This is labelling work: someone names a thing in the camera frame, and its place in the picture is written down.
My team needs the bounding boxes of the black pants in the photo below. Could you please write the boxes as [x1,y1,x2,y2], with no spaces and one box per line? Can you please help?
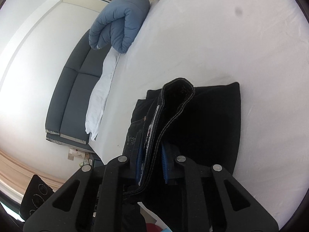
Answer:
[121,78,242,232]

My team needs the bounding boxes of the dark grey sofa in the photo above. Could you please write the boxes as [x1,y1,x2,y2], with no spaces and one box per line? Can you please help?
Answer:
[45,32,111,153]

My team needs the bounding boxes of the black speaker box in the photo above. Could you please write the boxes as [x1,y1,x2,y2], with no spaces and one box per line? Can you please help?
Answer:
[19,174,54,220]

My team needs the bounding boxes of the blue folded duvet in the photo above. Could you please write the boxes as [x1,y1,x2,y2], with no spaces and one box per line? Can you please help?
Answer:
[88,0,150,53]

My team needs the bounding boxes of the white bed sheet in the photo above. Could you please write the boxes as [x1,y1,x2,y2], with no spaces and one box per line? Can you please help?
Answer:
[91,0,308,227]

